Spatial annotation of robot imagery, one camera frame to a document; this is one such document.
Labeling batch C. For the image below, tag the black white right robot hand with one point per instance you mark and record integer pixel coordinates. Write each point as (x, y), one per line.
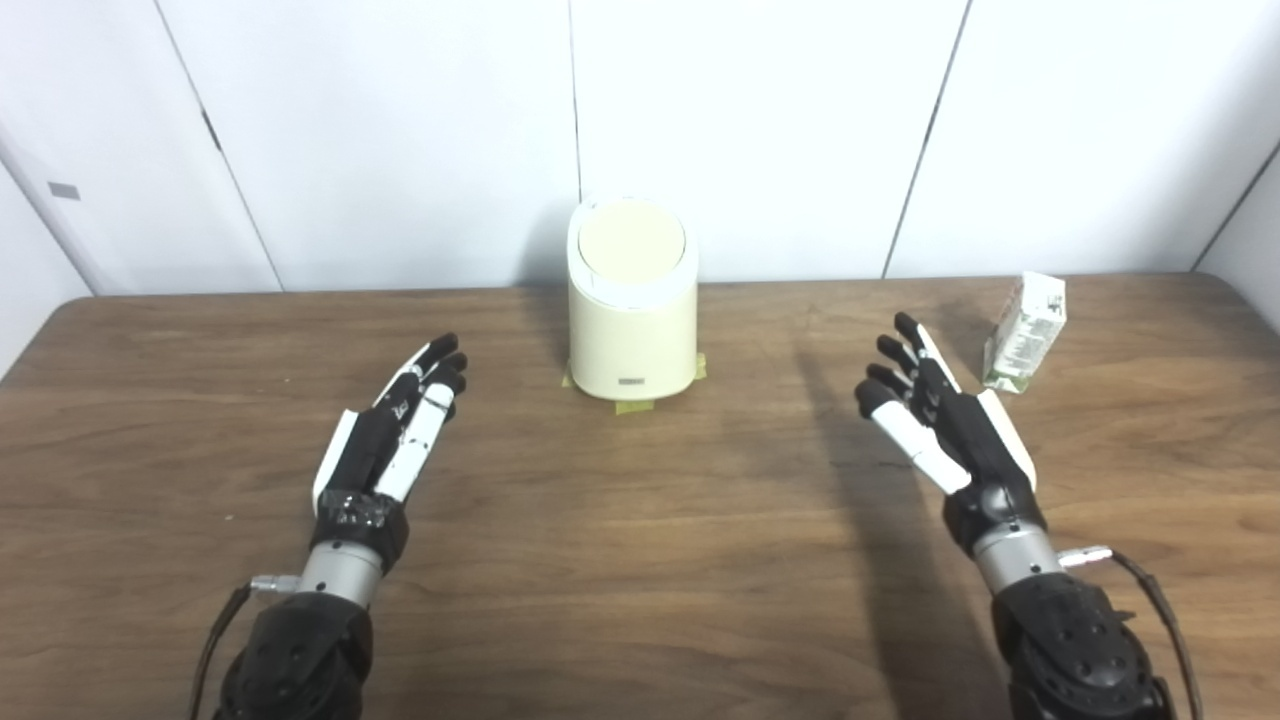
(965, 430)

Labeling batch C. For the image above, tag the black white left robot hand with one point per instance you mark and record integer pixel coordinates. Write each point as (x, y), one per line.
(375, 450)

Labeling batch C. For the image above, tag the white green milk carton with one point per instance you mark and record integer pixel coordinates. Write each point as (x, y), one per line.
(1028, 335)

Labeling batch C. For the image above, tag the cream round bin lid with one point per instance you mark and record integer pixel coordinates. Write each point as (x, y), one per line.
(632, 240)

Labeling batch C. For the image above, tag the cream-colored round bin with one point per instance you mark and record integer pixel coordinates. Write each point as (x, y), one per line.
(632, 335)

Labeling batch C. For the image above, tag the wide yellow tape piece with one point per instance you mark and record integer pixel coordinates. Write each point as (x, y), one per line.
(635, 406)

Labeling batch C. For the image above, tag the black wall panel hinge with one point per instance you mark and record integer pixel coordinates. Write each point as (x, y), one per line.
(211, 130)

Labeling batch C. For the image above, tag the grey wall label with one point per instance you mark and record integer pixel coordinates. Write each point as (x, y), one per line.
(64, 191)

